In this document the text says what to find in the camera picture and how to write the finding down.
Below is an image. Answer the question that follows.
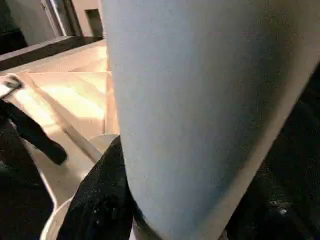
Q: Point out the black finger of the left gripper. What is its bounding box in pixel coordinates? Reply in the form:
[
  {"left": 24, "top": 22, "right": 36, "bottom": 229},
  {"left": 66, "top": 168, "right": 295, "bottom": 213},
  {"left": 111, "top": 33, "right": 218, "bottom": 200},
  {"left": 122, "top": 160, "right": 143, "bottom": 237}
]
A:
[{"left": 0, "top": 98, "right": 69, "bottom": 166}]

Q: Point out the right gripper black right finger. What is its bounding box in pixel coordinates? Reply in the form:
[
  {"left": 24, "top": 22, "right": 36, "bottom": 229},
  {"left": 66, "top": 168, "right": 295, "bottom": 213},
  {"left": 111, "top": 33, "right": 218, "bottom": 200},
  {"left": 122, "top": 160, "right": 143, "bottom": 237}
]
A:
[{"left": 224, "top": 99, "right": 320, "bottom": 240}]

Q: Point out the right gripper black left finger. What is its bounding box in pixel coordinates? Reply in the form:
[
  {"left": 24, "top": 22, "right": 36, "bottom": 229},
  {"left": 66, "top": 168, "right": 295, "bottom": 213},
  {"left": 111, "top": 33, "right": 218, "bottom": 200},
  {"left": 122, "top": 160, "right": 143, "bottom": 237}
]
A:
[{"left": 58, "top": 136, "right": 149, "bottom": 240}]

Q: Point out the white plastic table leg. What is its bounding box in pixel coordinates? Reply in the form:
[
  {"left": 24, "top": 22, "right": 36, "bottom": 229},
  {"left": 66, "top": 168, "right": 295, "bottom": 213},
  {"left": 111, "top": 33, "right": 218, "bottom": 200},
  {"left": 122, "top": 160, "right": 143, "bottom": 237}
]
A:
[{"left": 101, "top": 0, "right": 320, "bottom": 240}]

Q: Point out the black mat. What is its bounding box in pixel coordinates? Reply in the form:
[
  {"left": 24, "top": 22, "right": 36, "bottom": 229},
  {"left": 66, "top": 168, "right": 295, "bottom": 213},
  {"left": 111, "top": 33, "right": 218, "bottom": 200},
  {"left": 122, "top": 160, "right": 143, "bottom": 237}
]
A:
[{"left": 0, "top": 24, "right": 320, "bottom": 240}]

